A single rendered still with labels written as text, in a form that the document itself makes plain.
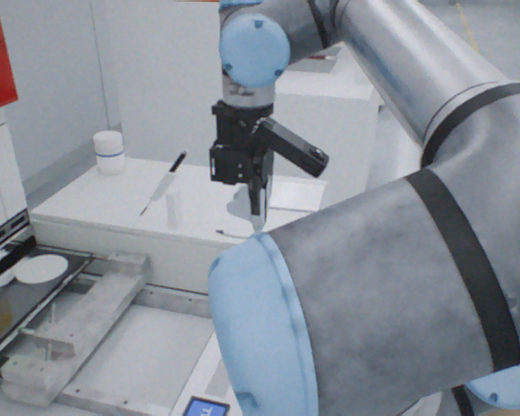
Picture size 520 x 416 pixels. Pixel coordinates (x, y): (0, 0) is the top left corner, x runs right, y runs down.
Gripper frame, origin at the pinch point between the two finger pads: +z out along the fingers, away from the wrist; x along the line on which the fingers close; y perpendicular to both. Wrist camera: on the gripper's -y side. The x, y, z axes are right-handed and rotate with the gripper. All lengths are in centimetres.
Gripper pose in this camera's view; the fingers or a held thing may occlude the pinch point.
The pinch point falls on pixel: (262, 226)
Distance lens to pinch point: 82.4
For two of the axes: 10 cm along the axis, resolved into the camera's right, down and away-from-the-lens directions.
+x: -2.7, 4.6, -8.4
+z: 0.0, 8.8, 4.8
